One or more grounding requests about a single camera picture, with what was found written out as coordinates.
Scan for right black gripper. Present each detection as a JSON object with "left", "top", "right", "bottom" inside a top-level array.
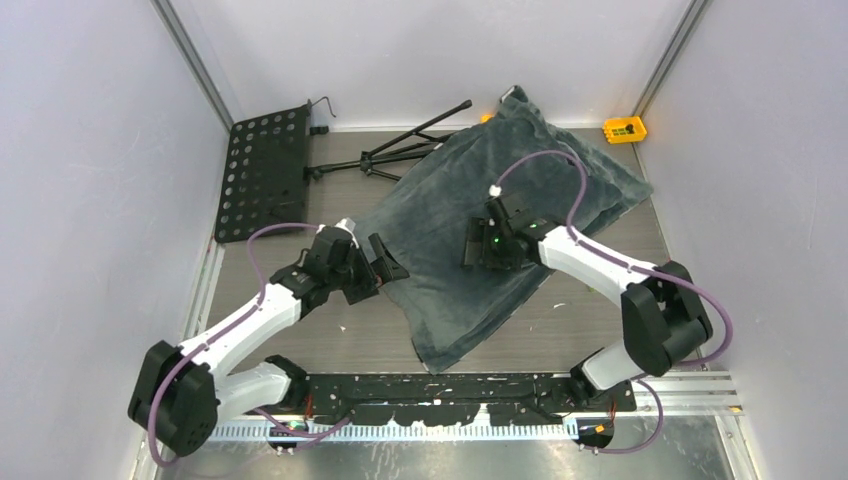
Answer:
[{"left": 461, "top": 217, "right": 522, "bottom": 272}]

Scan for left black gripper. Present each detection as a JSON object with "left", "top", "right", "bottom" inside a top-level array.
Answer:
[{"left": 328, "top": 234, "right": 407, "bottom": 304}]

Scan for grey fluffy pillowcase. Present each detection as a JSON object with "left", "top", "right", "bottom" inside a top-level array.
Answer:
[{"left": 354, "top": 86, "right": 653, "bottom": 374}]

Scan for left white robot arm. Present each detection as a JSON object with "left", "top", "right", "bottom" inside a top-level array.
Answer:
[{"left": 128, "top": 220, "right": 410, "bottom": 466}]

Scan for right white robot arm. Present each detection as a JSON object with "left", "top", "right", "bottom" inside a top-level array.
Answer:
[{"left": 461, "top": 195, "right": 713, "bottom": 411}]

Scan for black folding tripod stand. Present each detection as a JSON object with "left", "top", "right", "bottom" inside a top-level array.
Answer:
[{"left": 304, "top": 99, "right": 473, "bottom": 182}]

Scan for black perforated music stand tray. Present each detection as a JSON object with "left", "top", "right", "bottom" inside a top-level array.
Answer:
[{"left": 213, "top": 100, "right": 328, "bottom": 244}]

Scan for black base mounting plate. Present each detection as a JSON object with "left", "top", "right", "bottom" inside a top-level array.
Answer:
[{"left": 261, "top": 373, "right": 637, "bottom": 427}]

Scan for yellow toy block with knob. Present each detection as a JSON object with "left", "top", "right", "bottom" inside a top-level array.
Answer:
[{"left": 602, "top": 116, "right": 648, "bottom": 144}]

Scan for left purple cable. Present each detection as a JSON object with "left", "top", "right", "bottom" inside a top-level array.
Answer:
[{"left": 146, "top": 222, "right": 352, "bottom": 468}]

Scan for aluminium rail with ruler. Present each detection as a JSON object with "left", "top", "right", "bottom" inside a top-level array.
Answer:
[{"left": 135, "top": 370, "right": 747, "bottom": 444}]

